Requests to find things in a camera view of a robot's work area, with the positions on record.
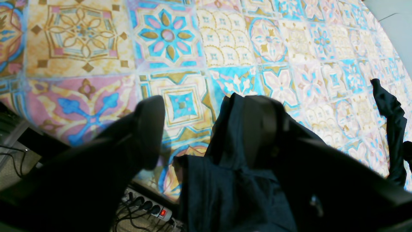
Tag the patterned tablecloth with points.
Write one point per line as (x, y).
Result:
(71, 67)

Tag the white power strip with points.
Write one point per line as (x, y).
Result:
(137, 202)

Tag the black t-shirt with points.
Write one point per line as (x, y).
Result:
(221, 192)

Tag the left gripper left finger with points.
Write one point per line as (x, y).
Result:
(80, 189)

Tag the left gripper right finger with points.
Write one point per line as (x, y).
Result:
(327, 190)

